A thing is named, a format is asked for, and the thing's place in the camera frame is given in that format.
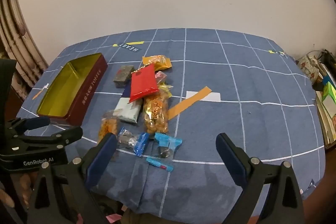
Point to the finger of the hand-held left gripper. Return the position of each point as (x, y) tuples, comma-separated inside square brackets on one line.
[(65, 134), (36, 123)]

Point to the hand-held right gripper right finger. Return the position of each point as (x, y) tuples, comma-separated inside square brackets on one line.
[(231, 158)]

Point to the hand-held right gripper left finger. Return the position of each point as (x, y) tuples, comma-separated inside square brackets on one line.
[(103, 158)]

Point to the small clear orange snack packet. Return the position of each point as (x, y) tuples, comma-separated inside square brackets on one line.
[(106, 125)]

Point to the blue candy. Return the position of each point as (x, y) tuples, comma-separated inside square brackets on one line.
[(139, 144), (166, 140)]

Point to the maroon tin box gold interior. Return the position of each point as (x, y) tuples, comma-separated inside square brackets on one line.
[(86, 98)]

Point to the large clear peanut snack packet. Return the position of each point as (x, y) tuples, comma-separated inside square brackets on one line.
[(155, 113)]

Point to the red snack packet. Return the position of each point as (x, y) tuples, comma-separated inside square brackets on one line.
[(143, 82)]

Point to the pink snack packet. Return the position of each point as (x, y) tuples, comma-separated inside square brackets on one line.
[(160, 77)]

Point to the navy and white snack packet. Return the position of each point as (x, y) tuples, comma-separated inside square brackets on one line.
[(126, 111)]

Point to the pink paper scrap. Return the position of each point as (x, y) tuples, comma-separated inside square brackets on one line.
[(113, 218)]

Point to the grey snack packet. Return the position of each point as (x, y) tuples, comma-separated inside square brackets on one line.
[(122, 74)]

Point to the beige curtain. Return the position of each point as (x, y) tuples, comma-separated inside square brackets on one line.
[(15, 37)]

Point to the blue grid tablecloth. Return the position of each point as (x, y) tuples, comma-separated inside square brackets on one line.
[(236, 69)]

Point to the small yellow clear snack packet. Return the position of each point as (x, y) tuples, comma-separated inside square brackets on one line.
[(166, 88)]

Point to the stack of books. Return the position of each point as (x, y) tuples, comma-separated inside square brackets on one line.
[(326, 129)]

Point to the green box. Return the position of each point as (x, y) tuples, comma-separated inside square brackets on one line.
[(330, 95)]

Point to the floral bag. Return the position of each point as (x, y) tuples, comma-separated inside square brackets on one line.
[(308, 66)]

